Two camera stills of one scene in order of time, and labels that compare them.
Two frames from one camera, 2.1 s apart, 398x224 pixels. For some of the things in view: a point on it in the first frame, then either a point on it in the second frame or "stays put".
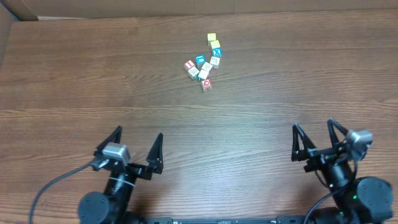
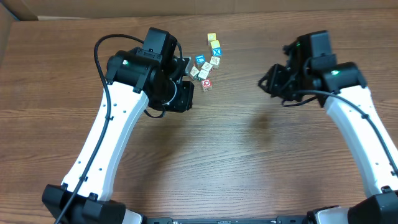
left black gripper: x=153 y=158 → x=181 y=101
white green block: x=193 y=73 stays put
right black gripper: x=319 y=155 → x=272 y=87
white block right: x=215 y=61 stays put
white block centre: x=207 y=66 stays put
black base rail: x=279 y=220 stays put
